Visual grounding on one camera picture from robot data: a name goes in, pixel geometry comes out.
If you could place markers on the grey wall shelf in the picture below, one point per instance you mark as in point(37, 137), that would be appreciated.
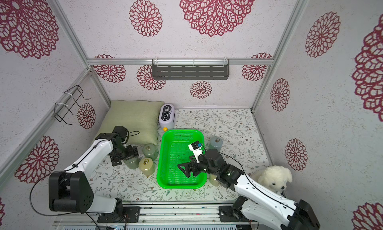
point(191, 70)

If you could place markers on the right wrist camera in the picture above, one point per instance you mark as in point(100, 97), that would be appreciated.
point(196, 148)

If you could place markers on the beige canister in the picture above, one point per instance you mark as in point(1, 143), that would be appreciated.
point(213, 180)
point(147, 167)

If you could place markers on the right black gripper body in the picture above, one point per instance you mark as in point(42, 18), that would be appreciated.
point(196, 163)

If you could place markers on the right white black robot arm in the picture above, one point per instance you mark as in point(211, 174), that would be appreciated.
point(255, 201)

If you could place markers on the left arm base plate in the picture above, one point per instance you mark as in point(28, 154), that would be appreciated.
point(128, 214)

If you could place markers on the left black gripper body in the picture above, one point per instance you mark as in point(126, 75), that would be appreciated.
point(120, 154)

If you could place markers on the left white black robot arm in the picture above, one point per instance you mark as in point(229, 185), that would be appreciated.
point(70, 191)

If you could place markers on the black wire wall rack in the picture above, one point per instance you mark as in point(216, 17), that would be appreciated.
point(62, 109)

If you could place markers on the green plastic basket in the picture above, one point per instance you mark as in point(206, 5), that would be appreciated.
point(174, 150)

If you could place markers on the grey-green canister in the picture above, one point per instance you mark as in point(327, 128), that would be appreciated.
point(151, 151)
point(132, 163)

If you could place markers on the white plush dog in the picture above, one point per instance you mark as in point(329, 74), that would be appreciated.
point(274, 178)

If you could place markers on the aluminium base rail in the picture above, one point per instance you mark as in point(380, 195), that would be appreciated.
point(195, 214)

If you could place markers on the green pillow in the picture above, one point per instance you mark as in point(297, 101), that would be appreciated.
point(138, 115)

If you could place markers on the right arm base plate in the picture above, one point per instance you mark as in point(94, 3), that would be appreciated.
point(231, 214)

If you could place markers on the white digital clock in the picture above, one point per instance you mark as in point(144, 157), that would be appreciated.
point(167, 117)

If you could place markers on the blue-grey canister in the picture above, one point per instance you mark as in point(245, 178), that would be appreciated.
point(215, 142)

